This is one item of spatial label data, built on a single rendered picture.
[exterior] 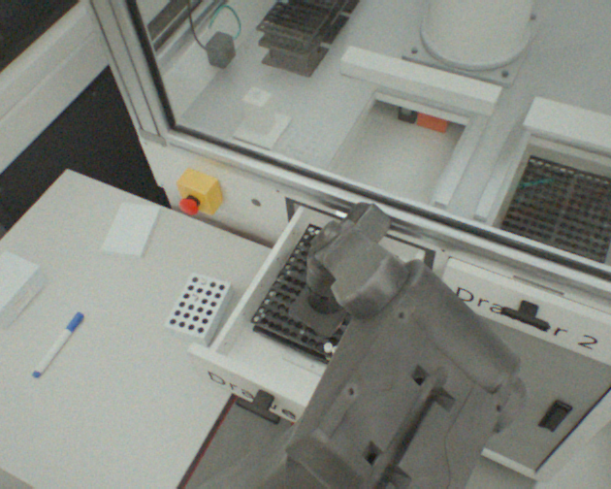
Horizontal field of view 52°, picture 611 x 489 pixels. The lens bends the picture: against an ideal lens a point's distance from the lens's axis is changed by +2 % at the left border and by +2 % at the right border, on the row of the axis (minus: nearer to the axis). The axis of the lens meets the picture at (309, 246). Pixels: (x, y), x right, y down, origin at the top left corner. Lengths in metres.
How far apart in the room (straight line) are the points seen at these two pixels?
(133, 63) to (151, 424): 0.62
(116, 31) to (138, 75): 0.09
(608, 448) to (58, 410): 1.46
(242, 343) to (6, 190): 0.75
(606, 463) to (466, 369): 1.69
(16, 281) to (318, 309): 0.69
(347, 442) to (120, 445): 0.90
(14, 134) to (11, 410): 0.60
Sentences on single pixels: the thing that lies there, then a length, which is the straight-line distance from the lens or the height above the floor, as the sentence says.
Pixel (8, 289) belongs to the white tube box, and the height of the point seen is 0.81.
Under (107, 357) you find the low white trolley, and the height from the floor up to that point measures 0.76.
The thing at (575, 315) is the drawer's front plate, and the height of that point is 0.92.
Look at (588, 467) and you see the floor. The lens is 1.99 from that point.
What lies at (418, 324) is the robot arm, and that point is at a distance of 0.32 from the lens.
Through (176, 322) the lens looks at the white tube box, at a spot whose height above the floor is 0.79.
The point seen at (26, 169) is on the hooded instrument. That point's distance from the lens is 1.63.
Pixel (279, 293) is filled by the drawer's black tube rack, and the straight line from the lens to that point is 1.07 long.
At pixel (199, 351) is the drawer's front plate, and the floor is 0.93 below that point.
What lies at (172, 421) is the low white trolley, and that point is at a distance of 1.16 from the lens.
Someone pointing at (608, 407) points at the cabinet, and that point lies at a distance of 1.37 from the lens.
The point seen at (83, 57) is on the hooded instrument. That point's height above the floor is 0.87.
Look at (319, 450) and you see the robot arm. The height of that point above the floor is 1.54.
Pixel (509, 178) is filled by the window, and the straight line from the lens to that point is 0.92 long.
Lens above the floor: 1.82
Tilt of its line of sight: 56 degrees down
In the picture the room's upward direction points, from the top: 6 degrees counter-clockwise
